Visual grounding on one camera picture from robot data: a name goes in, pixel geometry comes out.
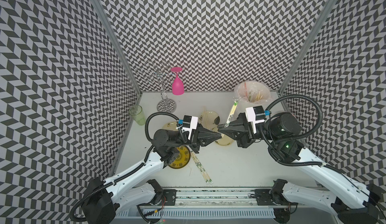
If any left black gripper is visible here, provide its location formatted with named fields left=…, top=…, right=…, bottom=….
left=172, top=121, right=221, bottom=154

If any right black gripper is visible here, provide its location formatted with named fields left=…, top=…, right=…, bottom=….
left=218, top=112, right=279, bottom=148

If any green chopsticks pair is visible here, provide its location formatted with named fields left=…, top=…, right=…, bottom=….
left=191, top=151, right=213, bottom=185
left=224, top=100, right=238, bottom=127

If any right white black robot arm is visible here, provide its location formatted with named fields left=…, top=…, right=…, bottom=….
left=218, top=94, right=384, bottom=224

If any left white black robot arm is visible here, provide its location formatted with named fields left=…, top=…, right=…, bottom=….
left=69, top=112, right=222, bottom=224

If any cream plate centre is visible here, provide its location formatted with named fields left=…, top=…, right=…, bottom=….
left=214, top=133, right=234, bottom=147

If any cream plate with dark mark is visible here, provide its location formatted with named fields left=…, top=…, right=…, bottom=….
left=199, top=110, right=220, bottom=129

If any dark yellow patterned plate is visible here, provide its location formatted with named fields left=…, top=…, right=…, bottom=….
left=169, top=146, right=191, bottom=169

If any cream plate left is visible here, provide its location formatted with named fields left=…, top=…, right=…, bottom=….
left=162, top=121, right=178, bottom=131

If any white bin with plastic bag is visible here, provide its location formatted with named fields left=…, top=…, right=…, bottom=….
left=234, top=81, right=273, bottom=111

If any pink plastic goblet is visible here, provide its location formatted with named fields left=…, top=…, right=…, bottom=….
left=171, top=67, right=185, bottom=96

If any green translucent plastic cup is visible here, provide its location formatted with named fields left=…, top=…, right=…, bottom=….
left=129, top=105, right=146, bottom=125

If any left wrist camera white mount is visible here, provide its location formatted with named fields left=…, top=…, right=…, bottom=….
left=178, top=115, right=198, bottom=140

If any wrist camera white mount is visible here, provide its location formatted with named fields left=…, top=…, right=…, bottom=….
left=245, top=106, right=270, bottom=134
left=178, top=115, right=198, bottom=140

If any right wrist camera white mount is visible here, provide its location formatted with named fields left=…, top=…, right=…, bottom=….
left=245, top=106, right=270, bottom=134

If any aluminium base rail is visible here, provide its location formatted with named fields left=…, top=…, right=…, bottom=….
left=87, top=187, right=344, bottom=224

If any metal wire cup rack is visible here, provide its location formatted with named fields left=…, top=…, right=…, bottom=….
left=137, top=61, right=177, bottom=113

